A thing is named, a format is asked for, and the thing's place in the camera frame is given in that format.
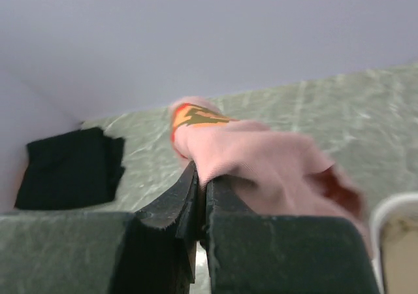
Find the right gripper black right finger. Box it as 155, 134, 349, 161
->
206, 178, 379, 294

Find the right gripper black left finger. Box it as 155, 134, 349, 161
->
137, 163, 199, 293

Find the pink printed t-shirt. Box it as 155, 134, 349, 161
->
170, 97, 372, 251

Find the folded black t-shirt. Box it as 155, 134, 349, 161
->
14, 127, 125, 210

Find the white plastic laundry basket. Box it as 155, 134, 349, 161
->
370, 192, 417, 294

